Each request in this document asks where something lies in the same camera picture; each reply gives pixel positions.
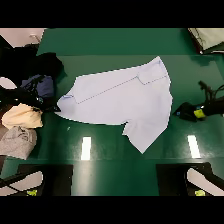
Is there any grey garment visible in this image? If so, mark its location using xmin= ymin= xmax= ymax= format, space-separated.
xmin=0 ymin=125 xmax=39 ymax=161

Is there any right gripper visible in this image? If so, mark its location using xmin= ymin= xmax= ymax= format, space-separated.
xmin=172 ymin=101 xmax=198 ymax=123

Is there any black garment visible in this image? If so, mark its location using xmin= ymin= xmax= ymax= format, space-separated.
xmin=0 ymin=44 xmax=66 ymax=88

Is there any black cable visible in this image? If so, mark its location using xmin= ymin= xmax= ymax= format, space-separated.
xmin=212 ymin=84 xmax=224 ymax=102

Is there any light blue shirt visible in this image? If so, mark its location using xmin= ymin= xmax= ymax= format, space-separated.
xmin=54 ymin=55 xmax=174 ymax=155

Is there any navy blue garment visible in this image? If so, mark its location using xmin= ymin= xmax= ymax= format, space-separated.
xmin=20 ymin=74 xmax=55 ymax=100

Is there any cream garment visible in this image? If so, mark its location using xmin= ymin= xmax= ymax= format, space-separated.
xmin=0 ymin=102 xmax=45 ymax=130

